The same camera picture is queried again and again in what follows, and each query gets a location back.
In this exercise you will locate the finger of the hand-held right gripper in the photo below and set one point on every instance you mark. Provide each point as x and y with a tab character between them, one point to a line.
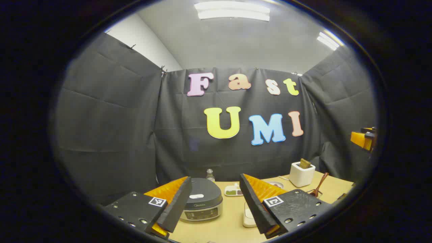
358	140

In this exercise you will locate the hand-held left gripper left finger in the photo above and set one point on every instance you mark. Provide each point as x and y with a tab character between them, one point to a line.
177	206

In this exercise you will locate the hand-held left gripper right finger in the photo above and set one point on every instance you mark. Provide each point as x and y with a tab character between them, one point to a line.
254	206

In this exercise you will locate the white rice container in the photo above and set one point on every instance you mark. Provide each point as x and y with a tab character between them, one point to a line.
248	217

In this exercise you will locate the black and silver rice cooker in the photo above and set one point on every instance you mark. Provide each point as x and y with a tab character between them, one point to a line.
206	202

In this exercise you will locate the brown wooden spoon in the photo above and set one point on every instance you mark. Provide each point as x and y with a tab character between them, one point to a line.
320	184

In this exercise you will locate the white divided dish of beans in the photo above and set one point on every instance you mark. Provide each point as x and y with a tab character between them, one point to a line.
233	191

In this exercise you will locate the round white plate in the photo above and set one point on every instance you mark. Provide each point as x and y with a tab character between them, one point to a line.
277	184

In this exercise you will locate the small clear glass bottle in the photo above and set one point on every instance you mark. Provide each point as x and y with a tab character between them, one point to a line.
210	176

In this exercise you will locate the white toaster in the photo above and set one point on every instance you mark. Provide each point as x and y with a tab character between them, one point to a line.
300	176

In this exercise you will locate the brown toast slice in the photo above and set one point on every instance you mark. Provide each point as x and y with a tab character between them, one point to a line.
305	163

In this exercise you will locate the small ceiling light panel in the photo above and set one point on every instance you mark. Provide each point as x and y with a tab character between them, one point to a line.
329	40

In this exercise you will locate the large ceiling light panel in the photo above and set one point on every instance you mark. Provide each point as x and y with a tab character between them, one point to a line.
233	10

